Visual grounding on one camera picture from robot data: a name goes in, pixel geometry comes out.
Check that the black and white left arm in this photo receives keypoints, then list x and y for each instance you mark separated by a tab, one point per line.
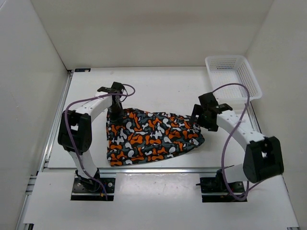
75	131

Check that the left side aluminium rail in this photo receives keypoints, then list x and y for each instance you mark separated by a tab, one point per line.
55	123

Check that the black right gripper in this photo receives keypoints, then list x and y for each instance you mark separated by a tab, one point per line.
211	126

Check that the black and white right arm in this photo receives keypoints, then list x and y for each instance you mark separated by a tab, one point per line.
263	156

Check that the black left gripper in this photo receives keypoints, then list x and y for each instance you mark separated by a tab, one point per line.
118	118

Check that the aluminium table edge rail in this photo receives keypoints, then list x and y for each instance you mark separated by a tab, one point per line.
158	170

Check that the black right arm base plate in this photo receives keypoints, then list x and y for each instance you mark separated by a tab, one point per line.
213	192

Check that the orange camouflage shorts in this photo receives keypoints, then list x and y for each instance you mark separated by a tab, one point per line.
141	137

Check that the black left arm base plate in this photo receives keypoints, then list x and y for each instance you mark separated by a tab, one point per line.
82	191

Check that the black corner label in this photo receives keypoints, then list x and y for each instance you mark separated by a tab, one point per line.
82	70

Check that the white perforated plastic basket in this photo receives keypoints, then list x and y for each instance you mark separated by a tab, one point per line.
236	70

